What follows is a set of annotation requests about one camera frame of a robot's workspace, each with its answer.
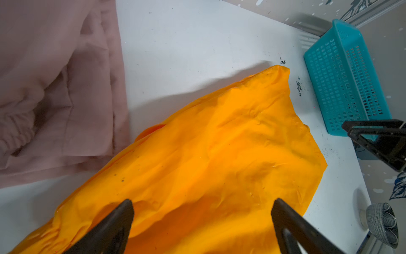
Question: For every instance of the teal plastic basket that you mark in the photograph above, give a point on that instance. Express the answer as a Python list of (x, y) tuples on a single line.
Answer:
[(344, 78)]

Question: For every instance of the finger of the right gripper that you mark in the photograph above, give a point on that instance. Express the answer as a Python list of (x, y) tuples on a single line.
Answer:
[(375, 128), (389, 149)]

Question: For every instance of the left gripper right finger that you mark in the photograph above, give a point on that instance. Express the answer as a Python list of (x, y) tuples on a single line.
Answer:
[(294, 232)]

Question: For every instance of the pink shorts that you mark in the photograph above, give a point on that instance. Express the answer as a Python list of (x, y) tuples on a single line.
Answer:
[(63, 95)]

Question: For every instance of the orange shorts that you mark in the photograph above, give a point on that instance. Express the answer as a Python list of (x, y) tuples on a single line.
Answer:
[(204, 181)]

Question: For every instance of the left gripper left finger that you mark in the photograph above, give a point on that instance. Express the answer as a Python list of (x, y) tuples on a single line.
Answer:
[(110, 236)]

